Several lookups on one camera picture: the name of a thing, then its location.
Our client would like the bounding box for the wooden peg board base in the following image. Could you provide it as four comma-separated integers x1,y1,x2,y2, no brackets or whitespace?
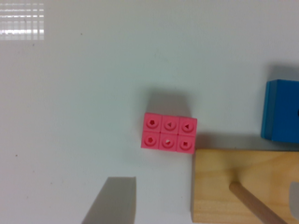
191,149,299,224

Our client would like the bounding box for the pink linking cube block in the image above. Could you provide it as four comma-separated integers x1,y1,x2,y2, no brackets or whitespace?
141,113,197,154

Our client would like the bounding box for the blue wooden block with hole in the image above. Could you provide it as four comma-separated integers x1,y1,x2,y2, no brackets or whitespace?
261,79,299,144

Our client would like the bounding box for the rear wooden peg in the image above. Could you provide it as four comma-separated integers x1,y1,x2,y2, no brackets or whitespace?
229,182,288,224

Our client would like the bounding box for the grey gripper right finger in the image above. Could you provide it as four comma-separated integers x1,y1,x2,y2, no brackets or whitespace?
289,182,299,221

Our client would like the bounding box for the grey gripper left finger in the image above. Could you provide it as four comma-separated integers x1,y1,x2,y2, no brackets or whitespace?
81,177,136,224

